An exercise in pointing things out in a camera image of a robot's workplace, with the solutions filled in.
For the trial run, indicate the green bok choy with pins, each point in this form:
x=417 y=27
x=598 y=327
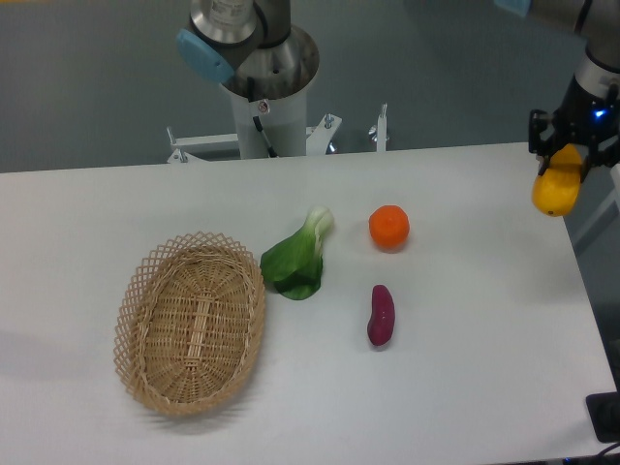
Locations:
x=294 y=266

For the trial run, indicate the orange fruit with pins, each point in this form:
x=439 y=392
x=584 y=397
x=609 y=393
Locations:
x=389 y=227

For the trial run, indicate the black device at table edge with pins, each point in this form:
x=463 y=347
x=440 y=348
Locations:
x=603 y=409

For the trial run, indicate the oval woven wicker basket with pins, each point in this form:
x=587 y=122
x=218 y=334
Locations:
x=191 y=324

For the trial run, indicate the yellow mango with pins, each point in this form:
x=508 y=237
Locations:
x=555 y=192

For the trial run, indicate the purple sweet potato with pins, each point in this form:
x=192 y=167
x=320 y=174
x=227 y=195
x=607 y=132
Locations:
x=381 y=323

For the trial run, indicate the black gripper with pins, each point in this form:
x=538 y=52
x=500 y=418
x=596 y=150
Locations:
x=583 y=118

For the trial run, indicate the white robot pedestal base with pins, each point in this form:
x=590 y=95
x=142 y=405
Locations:
x=272 y=83

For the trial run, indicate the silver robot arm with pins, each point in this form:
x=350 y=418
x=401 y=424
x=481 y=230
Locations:
x=221 y=35

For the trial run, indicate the white pedestal foot bracket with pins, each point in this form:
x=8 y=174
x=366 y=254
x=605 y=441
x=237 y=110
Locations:
x=287 y=140

